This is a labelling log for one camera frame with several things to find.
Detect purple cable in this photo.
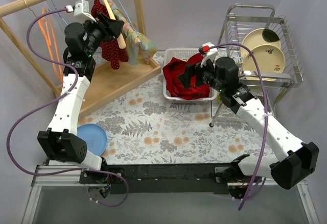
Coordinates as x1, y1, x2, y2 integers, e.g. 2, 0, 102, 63
209, 42, 269, 211
6, 7, 130, 208

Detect cream plate lower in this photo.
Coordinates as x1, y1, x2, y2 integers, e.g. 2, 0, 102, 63
242, 45, 286, 81

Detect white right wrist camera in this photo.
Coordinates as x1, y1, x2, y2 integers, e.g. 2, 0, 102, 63
199, 42, 218, 67

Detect wooden hanger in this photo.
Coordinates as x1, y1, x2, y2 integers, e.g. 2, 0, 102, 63
102, 0, 126, 49

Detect red dress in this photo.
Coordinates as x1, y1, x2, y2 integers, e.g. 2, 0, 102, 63
162, 53, 212, 101

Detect blue wire hanger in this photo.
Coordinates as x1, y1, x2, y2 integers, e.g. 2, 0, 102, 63
117, 0, 140, 39
50, 0, 68, 31

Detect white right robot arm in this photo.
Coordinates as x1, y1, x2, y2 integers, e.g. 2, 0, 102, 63
177, 57, 319, 189

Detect pastel floral garment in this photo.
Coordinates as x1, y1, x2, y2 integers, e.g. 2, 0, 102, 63
107, 0, 158, 65

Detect black base bar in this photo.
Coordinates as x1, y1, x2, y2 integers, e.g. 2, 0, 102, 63
79, 162, 256, 195

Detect orange plastic hanger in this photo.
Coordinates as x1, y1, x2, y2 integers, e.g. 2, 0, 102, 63
38, 7, 63, 83

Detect red polka dot garment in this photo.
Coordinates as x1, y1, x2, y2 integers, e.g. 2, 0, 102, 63
91, 0, 128, 70

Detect aluminium frame rail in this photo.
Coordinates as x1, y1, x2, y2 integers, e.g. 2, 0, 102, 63
22, 171, 319, 223

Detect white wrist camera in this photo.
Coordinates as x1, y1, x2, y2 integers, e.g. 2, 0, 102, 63
65, 0, 97, 23
199, 42, 218, 67

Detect wooden clothes rack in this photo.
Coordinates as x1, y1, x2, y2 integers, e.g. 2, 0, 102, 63
1, 0, 160, 118

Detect floral table mat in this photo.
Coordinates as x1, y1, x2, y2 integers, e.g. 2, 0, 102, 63
48, 50, 287, 165

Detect cream plate upper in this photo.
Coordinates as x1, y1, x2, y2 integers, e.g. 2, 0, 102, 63
242, 28, 281, 51

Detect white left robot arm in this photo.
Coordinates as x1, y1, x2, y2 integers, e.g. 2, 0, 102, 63
37, 13, 124, 183

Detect blue plastic plate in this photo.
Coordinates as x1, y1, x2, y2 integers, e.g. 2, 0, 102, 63
77, 123, 108, 156

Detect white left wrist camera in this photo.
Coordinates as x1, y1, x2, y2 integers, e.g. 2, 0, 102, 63
65, 0, 97, 23

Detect white plastic basket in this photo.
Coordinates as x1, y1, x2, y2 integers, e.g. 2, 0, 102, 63
162, 48, 218, 103

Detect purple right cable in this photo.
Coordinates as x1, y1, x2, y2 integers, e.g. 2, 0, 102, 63
209, 42, 269, 211

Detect cream plate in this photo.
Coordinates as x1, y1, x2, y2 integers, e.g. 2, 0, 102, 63
242, 45, 286, 81
242, 28, 281, 51

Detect metal dish rack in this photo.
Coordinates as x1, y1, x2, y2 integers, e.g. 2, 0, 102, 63
218, 3, 303, 115

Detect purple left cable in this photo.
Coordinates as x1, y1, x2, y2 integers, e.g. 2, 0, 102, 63
6, 7, 130, 208

